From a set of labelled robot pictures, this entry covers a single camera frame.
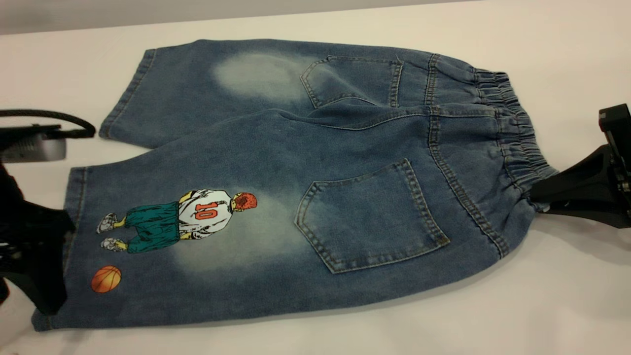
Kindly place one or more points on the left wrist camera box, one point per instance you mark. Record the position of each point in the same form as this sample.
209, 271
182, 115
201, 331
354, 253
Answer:
29, 145

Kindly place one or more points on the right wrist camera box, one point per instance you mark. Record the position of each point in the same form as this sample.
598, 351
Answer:
616, 123

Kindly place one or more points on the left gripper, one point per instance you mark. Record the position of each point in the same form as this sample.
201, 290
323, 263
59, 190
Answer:
12, 212

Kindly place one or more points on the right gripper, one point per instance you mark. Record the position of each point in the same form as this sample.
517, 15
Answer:
623, 170

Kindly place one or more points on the blue denim shorts with print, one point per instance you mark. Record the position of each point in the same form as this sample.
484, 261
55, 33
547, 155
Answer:
296, 148

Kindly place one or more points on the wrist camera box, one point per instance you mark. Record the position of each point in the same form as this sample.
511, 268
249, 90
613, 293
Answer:
29, 145
616, 123

